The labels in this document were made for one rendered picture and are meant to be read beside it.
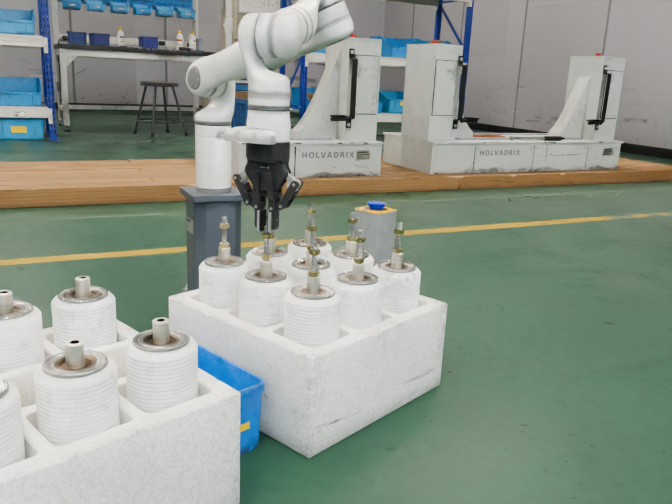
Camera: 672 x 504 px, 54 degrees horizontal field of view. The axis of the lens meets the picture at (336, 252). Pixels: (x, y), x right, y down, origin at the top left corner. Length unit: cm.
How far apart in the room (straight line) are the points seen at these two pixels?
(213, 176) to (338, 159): 186
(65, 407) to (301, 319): 41
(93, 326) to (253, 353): 26
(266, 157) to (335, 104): 256
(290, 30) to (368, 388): 62
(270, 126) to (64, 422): 55
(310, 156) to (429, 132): 78
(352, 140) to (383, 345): 251
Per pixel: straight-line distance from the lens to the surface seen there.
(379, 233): 149
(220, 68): 163
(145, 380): 90
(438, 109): 387
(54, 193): 310
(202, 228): 172
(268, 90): 111
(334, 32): 139
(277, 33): 110
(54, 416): 86
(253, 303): 117
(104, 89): 955
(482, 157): 403
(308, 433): 110
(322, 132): 364
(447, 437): 122
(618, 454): 128
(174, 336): 93
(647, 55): 702
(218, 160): 171
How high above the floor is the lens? 61
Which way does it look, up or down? 15 degrees down
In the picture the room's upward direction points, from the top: 3 degrees clockwise
